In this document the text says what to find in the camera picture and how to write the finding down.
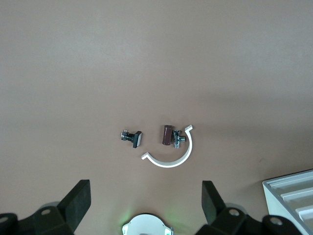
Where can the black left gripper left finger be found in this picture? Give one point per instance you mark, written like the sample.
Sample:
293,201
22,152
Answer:
71,210

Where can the small black push button switch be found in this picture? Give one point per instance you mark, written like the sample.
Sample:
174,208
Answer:
134,139

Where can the brown table mat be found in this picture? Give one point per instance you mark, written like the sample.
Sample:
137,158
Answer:
122,61

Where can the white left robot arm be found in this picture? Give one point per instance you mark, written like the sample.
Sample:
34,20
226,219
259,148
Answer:
145,225

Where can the white drawer cabinet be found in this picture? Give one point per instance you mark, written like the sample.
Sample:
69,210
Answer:
278,203

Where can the white curved pipe clamp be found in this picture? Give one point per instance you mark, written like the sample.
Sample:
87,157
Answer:
168,164

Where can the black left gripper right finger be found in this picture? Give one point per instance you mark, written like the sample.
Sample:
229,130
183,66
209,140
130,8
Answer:
220,220

